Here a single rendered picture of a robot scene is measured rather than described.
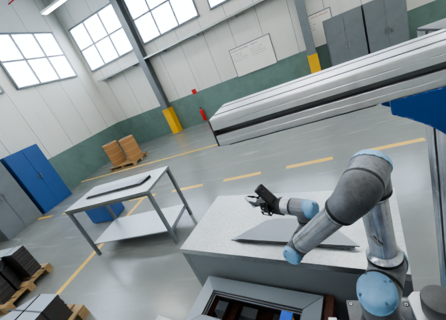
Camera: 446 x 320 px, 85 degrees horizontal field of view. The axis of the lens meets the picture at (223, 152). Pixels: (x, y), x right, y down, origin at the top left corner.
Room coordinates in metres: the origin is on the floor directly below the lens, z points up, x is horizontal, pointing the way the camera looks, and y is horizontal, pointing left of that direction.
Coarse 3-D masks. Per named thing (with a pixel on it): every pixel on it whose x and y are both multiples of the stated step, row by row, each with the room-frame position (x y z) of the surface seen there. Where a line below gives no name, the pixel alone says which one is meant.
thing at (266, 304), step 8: (216, 296) 1.16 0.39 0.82; (224, 296) 1.12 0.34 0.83; (232, 296) 1.09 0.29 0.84; (240, 296) 1.06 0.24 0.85; (208, 304) 1.10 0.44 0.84; (256, 304) 0.99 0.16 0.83; (264, 304) 0.97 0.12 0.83; (272, 304) 0.95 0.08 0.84; (208, 312) 1.07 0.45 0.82; (296, 312) 0.87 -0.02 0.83
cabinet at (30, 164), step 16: (0, 160) 7.16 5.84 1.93; (16, 160) 7.30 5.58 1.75; (32, 160) 7.62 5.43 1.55; (16, 176) 7.10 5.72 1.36; (32, 176) 7.37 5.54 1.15; (48, 176) 7.73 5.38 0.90; (32, 192) 7.12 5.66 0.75; (48, 192) 7.46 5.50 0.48; (64, 192) 7.83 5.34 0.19; (48, 208) 7.20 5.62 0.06
